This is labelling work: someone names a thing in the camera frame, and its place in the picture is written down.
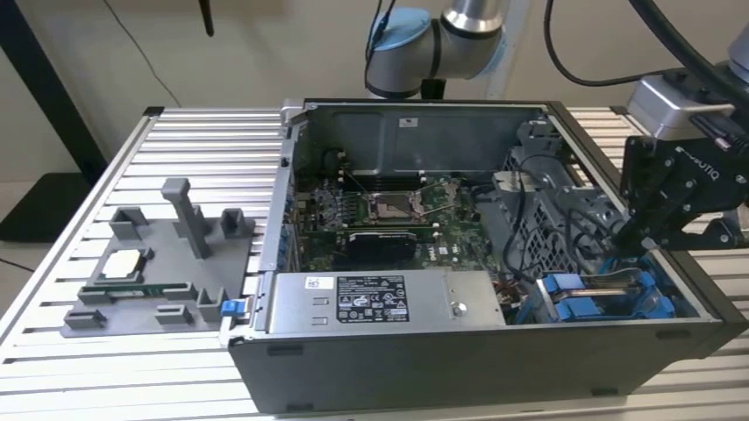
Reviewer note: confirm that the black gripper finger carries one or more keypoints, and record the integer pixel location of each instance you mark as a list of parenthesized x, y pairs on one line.
[(707, 234), (649, 193)]

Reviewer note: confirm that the hard disk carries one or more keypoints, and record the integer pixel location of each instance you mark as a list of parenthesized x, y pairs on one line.
[(575, 310), (564, 281)]

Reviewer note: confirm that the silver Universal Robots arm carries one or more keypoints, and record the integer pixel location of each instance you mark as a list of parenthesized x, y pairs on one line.
[(403, 66)]

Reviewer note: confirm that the grey metal disk bay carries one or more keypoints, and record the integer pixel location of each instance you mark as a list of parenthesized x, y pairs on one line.
[(526, 210)]

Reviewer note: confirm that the green motherboard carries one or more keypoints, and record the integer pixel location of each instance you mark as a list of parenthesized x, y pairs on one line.
[(456, 245)]

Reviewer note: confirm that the white case sticker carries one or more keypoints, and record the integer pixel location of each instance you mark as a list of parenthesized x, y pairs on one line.
[(408, 122)]

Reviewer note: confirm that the CPU socket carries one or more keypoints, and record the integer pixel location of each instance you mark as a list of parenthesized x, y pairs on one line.
[(391, 208)]

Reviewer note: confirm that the silver power supply unit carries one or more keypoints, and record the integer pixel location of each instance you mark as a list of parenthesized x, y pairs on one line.
[(420, 302)]

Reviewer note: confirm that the black graphics card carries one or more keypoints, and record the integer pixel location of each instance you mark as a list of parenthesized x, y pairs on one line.
[(380, 250)]

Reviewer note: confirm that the thin metal locking lever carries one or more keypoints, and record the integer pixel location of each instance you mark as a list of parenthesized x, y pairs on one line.
[(356, 180)]

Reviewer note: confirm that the black open PC case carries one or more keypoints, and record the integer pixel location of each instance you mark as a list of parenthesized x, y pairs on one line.
[(410, 373)]

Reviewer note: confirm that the blue case latch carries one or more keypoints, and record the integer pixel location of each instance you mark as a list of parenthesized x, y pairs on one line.
[(232, 307)]

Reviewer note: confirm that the grey parts rack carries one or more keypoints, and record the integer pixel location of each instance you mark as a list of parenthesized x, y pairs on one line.
[(175, 263)]

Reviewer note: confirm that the black antenna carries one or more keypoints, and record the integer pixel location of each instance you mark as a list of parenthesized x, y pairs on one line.
[(205, 17)]

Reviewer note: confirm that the green RAM stick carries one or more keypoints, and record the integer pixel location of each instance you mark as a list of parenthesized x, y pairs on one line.
[(153, 289)]

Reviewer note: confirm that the silver CPU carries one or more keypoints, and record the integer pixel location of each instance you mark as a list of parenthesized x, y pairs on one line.
[(121, 264)]

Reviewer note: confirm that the black stand with base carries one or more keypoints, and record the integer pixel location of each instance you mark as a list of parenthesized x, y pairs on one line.
[(52, 109)]

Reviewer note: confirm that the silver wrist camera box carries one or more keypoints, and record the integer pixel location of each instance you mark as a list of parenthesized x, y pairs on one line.
[(673, 101)]

